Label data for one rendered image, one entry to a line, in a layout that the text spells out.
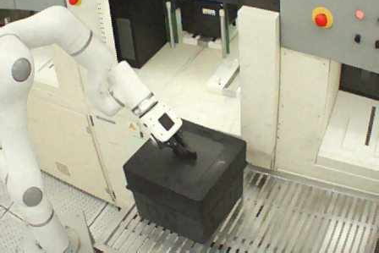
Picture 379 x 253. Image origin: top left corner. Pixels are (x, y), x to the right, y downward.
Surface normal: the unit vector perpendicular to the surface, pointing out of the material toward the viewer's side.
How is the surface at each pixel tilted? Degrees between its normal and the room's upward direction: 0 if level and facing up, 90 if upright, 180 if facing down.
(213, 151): 0
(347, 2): 90
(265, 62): 90
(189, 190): 0
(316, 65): 90
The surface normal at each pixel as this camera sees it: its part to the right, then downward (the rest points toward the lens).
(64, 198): -0.07, -0.78
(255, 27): -0.45, 0.59
